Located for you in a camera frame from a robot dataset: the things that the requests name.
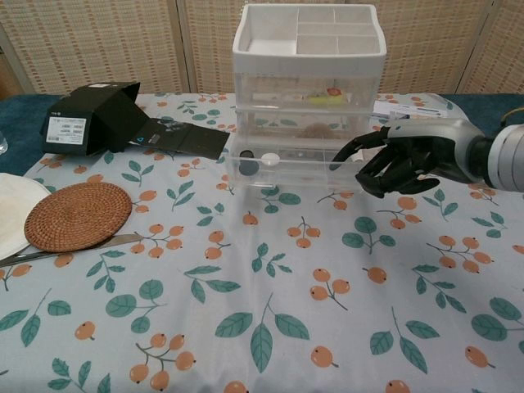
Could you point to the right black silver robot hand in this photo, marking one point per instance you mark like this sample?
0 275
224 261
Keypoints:
421 155

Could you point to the small white bottle cap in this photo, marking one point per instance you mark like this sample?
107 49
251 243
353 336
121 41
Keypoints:
270 159

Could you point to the white paper packet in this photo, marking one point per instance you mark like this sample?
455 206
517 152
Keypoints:
409 109

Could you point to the clear drawer with yellow toy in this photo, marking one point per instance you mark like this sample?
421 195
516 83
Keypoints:
278 90

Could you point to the black cardboard box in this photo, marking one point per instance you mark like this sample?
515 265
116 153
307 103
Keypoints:
102 118

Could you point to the small white cylinder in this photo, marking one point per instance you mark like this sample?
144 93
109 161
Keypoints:
358 156

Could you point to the small orange toy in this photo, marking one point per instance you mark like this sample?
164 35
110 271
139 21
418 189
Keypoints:
334 91

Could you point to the small yellow toy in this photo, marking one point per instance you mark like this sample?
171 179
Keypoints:
321 99

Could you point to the round dark grey disc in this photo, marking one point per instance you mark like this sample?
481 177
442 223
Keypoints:
249 168

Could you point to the floral fruit print tablecloth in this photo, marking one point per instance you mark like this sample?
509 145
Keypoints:
262 307

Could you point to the black flat card sleeve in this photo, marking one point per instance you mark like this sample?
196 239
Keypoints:
192 141

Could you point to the silver table knife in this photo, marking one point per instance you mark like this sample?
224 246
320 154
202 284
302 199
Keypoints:
123 239

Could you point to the beige woven folding screen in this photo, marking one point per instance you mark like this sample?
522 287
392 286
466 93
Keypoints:
102 41

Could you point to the brown woven rattan coaster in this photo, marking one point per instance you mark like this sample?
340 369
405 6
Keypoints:
78 217

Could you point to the white round plate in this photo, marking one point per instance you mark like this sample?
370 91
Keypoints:
12 213

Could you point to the white plastic drawer organizer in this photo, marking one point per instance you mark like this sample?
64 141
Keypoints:
266 55

